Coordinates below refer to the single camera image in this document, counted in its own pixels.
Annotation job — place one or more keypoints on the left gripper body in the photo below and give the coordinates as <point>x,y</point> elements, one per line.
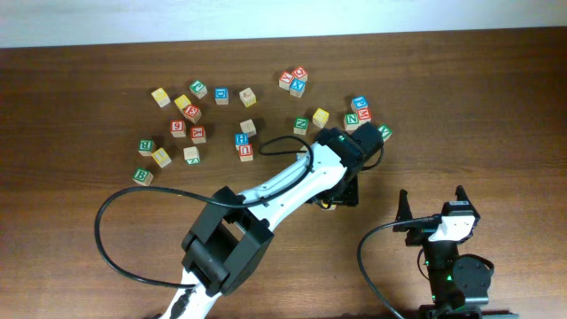
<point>344,195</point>

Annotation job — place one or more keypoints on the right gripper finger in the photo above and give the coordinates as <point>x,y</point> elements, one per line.
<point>404,212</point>
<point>460,194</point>

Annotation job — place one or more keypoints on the blue H block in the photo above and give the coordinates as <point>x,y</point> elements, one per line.
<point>241,139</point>

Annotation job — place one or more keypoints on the plain block yellow side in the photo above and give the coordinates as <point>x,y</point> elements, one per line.
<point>247,97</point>

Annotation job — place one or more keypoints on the green P block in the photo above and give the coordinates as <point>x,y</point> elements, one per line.
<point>198,89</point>

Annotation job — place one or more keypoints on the plain 8 block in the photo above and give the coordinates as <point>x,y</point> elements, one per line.
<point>191,155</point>

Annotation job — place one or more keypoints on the plain block blue side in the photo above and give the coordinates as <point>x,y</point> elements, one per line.
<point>302,152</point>

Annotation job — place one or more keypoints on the red 6 block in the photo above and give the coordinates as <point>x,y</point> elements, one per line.
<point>178,128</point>

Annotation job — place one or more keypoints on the green B block lower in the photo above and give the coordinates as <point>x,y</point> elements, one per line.
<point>142,176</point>

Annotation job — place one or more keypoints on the red y block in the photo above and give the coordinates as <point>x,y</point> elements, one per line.
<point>285,80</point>
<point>198,134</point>

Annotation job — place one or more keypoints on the red E block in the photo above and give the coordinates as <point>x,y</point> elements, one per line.
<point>192,113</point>

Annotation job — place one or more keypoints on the green N block centre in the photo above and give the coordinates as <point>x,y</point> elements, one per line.
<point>300,126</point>

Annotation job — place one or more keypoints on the green b block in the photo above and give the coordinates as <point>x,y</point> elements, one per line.
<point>142,176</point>
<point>146,147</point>

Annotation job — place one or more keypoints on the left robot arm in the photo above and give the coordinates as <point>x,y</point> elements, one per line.
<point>230,237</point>

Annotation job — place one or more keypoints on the green V block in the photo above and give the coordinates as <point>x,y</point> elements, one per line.
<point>385,132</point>

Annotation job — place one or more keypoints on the yellow S block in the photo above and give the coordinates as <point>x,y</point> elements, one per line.
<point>327,206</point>

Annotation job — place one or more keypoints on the green n block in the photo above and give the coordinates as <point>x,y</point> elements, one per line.
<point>351,121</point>
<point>300,126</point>

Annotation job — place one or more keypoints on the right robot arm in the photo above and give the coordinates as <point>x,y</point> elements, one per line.
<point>459,282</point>

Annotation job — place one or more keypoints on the red Q block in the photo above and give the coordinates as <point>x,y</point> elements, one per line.
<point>300,73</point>

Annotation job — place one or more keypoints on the yellow 1 block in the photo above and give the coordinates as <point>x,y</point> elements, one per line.
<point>161,157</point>

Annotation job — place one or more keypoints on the red U block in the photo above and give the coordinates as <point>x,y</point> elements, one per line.
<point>245,152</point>

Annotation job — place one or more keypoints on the plain picture block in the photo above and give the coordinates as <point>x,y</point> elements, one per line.
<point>248,128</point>

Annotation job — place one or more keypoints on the yellow block behind E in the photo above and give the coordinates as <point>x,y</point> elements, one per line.
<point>182,102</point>

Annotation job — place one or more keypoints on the blue P block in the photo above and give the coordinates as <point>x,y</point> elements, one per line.
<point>358,103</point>

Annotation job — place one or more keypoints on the green N block right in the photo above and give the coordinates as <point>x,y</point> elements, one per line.
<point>351,121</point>

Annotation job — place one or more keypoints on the red M block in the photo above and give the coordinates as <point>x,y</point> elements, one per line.
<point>364,115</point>

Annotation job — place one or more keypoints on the blue D block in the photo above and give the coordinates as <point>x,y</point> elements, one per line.
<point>221,96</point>

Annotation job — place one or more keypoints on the green B block upper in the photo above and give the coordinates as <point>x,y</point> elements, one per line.
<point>146,147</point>

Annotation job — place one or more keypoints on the red Y block top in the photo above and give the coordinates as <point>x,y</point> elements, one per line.
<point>285,80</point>

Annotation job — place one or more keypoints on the blue X block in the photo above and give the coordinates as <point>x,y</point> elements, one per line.
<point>297,88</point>

